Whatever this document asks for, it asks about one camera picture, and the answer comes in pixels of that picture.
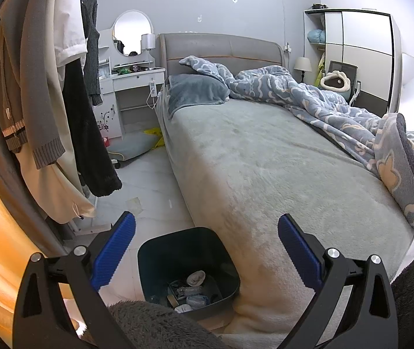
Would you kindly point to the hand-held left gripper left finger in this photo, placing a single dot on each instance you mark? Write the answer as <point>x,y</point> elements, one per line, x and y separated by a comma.
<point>114,251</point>

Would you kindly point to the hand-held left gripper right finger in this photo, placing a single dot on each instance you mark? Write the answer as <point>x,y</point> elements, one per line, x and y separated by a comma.
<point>297,251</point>

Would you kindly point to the dark teal trash bin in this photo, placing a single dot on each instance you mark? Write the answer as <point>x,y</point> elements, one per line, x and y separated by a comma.
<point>163,254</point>

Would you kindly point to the cream padded object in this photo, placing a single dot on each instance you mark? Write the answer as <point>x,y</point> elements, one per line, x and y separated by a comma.
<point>196,278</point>

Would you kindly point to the white tissue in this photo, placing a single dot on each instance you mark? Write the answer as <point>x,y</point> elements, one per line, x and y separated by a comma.
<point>183,309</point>

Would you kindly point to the white clothes rack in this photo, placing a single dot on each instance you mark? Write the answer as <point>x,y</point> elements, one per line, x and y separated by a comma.
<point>87,227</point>

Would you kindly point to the person's grey fleece pants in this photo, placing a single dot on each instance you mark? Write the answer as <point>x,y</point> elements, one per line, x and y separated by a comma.
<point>156,325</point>

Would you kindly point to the bed with grey sheet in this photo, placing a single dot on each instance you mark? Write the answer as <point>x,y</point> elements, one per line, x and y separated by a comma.
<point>265,171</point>

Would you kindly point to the grey cushion stool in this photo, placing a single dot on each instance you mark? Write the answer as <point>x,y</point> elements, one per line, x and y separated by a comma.
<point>130,147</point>

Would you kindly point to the black fleece garment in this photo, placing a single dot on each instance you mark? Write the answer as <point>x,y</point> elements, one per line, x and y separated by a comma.
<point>90,145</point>

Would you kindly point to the red bag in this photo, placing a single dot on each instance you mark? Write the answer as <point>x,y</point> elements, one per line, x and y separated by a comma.
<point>105,140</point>

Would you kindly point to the yellow bag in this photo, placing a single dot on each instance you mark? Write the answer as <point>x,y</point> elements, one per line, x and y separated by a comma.
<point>155,134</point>

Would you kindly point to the blue patterned duvet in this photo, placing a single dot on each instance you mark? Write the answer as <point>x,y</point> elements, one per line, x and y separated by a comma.
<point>319,101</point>

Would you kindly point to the white dressing table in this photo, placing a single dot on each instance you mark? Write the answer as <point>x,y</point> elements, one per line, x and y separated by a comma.
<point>134,91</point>

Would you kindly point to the grey knit jacket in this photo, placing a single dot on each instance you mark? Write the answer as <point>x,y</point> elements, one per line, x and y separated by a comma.
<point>43,98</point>

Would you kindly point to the cream plush pet bed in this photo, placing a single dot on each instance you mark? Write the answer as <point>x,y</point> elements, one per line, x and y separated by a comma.
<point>334,83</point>

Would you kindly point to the blue-grey pillow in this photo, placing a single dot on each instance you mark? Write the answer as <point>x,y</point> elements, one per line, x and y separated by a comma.
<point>196,92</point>

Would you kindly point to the colourful snack packets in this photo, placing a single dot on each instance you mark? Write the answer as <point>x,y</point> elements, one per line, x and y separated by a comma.
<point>130,68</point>

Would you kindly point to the brown striped cardigan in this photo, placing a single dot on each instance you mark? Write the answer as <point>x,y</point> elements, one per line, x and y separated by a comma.
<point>10,98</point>

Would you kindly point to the beige shade bedside lamp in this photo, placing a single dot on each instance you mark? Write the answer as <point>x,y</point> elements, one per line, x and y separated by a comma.
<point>302,64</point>

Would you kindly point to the black office chair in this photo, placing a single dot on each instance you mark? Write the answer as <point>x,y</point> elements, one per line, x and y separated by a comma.
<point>345,67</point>

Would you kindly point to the dark grey knit sweater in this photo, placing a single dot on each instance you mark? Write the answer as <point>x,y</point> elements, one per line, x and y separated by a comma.
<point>92,51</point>

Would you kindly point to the white table lamp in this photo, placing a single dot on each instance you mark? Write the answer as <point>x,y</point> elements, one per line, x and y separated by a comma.
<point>148,41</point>

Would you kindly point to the light blue stuffed item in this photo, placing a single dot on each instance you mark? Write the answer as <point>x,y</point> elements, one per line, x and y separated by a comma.
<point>316,37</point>

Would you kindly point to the grey upholstered headboard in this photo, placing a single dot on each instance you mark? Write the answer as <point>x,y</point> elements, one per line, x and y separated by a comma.
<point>221,47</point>

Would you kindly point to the round mirror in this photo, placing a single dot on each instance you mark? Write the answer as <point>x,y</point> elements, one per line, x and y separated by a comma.
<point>132,32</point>

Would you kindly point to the white shirt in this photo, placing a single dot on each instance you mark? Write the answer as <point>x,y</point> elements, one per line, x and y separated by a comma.
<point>67,25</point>

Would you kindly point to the black object on wardrobe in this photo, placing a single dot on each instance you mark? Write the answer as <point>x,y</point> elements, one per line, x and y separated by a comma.
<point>319,6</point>

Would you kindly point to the white wall socket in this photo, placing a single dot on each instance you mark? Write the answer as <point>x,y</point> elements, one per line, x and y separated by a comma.
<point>287,48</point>

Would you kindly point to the white wardrobe with black frame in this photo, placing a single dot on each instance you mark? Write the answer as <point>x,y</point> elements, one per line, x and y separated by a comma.
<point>359,54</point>

